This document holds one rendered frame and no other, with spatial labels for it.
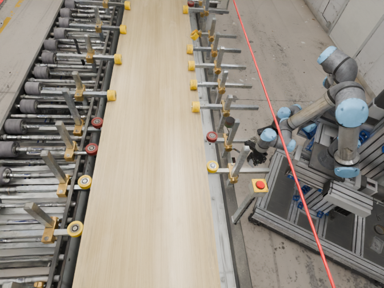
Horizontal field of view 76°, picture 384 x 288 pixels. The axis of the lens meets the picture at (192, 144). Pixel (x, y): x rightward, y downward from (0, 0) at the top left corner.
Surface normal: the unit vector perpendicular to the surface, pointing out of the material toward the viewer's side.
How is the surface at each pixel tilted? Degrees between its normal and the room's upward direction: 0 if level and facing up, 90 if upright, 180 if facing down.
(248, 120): 0
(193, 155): 0
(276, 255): 0
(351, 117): 83
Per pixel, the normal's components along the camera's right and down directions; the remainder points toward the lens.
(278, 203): 0.10, -0.59
